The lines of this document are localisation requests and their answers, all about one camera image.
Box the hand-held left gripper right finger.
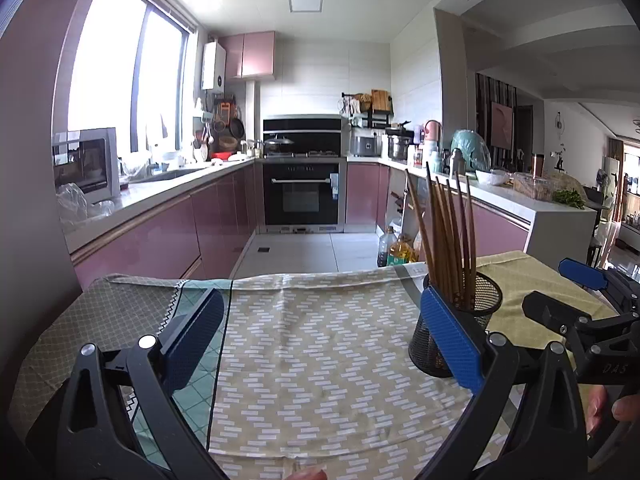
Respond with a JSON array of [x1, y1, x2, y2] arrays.
[[415, 285, 603, 480]]

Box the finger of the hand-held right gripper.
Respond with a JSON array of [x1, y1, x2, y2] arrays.
[[559, 258, 640, 306], [522, 291, 601, 346]]

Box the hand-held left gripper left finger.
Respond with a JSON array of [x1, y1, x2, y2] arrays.
[[25, 287, 228, 480]]

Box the black mesh pen holder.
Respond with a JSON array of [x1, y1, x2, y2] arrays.
[[409, 270, 503, 378]]

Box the bunch of wooden chopsticks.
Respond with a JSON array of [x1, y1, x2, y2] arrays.
[[404, 162, 478, 311]]

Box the person's right hand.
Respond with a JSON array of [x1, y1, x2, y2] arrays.
[[586, 386, 640, 436]]

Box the green leafy vegetables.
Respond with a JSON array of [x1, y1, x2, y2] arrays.
[[552, 187, 586, 209]]

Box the yellow cooking oil bottle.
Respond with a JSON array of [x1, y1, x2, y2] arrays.
[[387, 234, 418, 267]]

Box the clear food container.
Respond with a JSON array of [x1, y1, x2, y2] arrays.
[[512, 172, 555, 201]]

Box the pink base cabinet run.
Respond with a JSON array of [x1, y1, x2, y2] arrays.
[[70, 162, 266, 291], [346, 160, 533, 261]]

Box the dark sauce bottle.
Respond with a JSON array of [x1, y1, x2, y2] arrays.
[[376, 227, 398, 267]]

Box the patchwork printed tablecloth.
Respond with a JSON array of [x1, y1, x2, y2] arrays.
[[10, 250, 621, 480]]

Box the white bowl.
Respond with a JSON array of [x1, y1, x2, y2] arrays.
[[475, 169, 511, 187]]

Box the knife rack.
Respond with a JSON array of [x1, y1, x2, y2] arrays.
[[392, 190, 416, 216]]

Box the steel kitchen sink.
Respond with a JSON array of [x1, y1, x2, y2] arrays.
[[145, 167, 201, 181]]

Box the teal covered appliance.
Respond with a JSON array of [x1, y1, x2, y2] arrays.
[[450, 130, 492, 173]]

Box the black built-in oven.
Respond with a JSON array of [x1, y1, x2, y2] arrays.
[[261, 159, 347, 233]]

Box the clear plastic bag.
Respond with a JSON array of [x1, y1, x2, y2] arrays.
[[56, 183, 116, 221]]

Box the white countertop oven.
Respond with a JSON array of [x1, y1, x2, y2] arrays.
[[52, 127, 121, 203]]

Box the steel stock pot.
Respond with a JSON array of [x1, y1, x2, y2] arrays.
[[387, 130, 416, 161]]

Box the silver rice cooker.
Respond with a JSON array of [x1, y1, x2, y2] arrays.
[[350, 134, 383, 157]]

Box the black countertop shelf rack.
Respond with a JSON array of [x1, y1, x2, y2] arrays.
[[341, 90, 396, 128]]

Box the black range hood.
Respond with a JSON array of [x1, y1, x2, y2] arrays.
[[262, 115, 348, 156]]

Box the white water heater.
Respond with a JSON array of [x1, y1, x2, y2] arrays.
[[201, 41, 227, 92]]

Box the kitchen window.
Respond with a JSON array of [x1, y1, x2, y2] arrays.
[[65, 0, 193, 156]]

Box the framed wall picture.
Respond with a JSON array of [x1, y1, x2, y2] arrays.
[[490, 101, 515, 148]]

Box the wall rack with kitchen tools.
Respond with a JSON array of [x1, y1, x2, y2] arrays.
[[195, 97, 246, 158]]

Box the pink wall cabinet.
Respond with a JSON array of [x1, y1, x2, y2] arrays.
[[220, 31, 277, 80]]

